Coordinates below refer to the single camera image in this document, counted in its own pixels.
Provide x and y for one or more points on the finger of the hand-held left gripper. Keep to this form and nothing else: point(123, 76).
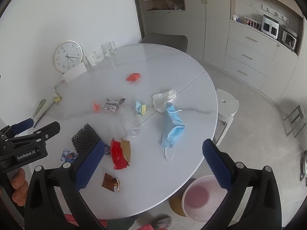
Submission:
point(51, 128)
point(22, 125)

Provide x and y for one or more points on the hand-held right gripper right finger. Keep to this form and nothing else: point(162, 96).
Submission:
point(217, 165)

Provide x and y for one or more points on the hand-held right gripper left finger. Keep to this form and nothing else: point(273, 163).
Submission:
point(90, 165)

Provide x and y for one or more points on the black ribbed foam piece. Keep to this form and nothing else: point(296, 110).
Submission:
point(85, 136)

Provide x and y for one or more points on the red foil wrapper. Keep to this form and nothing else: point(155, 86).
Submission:
point(117, 155)

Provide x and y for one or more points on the white slotted waste bin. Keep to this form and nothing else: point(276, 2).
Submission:
point(199, 196)

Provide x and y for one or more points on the gold brown wrapper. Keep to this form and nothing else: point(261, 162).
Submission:
point(126, 149)

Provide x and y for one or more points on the clear plastic cup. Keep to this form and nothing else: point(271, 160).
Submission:
point(130, 122)

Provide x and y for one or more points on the blue face mask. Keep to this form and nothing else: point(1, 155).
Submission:
point(171, 127)

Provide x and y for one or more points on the black and white wrapper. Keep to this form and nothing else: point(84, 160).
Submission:
point(110, 106)

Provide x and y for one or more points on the yellow and blue wrapper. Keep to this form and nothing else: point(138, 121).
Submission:
point(141, 108)

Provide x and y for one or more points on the white plastic bag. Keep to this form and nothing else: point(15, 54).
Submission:
point(162, 99)

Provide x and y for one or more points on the person's left hand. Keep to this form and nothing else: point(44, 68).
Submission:
point(20, 186)

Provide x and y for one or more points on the small colourful picture wrapper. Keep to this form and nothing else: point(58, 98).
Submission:
point(68, 155)

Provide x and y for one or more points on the brown foil wrapper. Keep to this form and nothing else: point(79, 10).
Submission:
point(109, 182)

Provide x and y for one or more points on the yellow binder clip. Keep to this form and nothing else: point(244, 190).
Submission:
point(57, 99)

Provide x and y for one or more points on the orange candy wrapper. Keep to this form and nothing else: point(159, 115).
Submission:
point(97, 107)

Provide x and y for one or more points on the brown round stand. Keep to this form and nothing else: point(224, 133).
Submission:
point(175, 203)

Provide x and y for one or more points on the pink floral robe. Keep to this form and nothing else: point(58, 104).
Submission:
point(72, 221)

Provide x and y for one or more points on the white card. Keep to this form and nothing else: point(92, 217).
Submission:
point(74, 73)

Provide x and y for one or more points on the white plastic stool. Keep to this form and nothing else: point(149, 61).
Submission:
point(227, 103)

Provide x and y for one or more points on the grey quilted trousers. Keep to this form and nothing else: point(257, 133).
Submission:
point(122, 224)

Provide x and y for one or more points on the grey slipper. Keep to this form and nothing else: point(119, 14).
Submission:
point(163, 222)

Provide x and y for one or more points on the white mug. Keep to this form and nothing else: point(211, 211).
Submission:
point(91, 60)

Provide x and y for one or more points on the grey wheeled exercise device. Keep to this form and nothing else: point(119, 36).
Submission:
point(303, 167)

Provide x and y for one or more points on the grey metal stool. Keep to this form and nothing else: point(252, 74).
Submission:
point(293, 119)

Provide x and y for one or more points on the clear drinking glass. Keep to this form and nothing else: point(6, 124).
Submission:
point(114, 46)
point(107, 50)

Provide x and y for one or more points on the red snack packet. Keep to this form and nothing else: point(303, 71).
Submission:
point(133, 77)

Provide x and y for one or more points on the beige drawer cabinet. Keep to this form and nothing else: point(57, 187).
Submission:
point(249, 52)

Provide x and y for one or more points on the grey upholstered chair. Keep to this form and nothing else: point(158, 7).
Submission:
point(165, 39)

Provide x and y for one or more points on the silver toaster oven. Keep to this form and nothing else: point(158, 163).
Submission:
point(289, 39)

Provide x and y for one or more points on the beige tall cabinet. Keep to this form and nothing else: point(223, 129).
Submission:
point(194, 21)

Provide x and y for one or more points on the white countertop oven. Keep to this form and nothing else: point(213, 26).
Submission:
point(270, 26)

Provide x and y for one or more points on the round white wall clock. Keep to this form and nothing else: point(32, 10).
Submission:
point(68, 57)

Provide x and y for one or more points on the white wall rack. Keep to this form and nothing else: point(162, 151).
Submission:
point(275, 13)

